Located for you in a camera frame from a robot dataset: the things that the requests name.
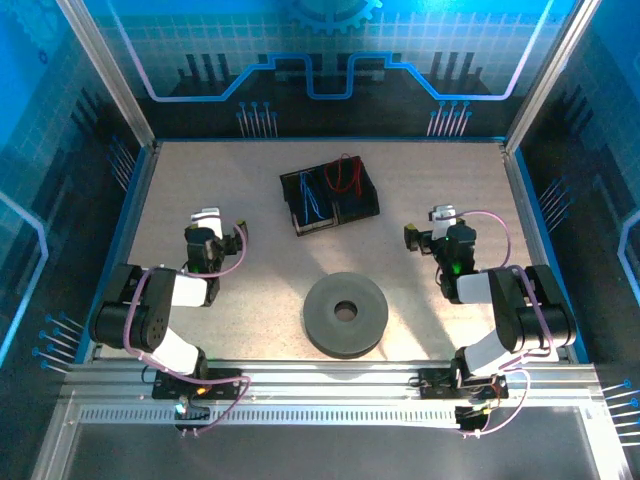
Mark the black connector box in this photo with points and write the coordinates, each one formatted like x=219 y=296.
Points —
x=192 y=412
x=472 y=420

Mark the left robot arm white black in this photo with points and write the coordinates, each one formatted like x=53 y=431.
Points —
x=107 y=322

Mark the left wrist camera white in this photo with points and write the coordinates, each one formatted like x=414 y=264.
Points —
x=207 y=220

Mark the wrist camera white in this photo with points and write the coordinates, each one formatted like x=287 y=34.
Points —
x=442 y=217
x=207 y=220

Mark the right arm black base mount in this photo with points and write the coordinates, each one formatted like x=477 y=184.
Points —
x=432 y=387

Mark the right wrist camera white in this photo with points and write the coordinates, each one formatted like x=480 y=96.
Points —
x=442 y=217

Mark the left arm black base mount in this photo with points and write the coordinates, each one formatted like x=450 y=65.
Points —
x=225 y=387

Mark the aluminium front rail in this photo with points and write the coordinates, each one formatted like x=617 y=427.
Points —
x=325 y=385

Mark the blue table edge strip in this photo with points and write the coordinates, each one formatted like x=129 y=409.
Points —
x=530 y=200
x=131 y=200

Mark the aluminium corner post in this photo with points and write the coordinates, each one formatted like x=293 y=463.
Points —
x=107 y=75
x=550 y=75

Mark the dark glossy front panel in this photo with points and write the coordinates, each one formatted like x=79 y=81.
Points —
x=325 y=455

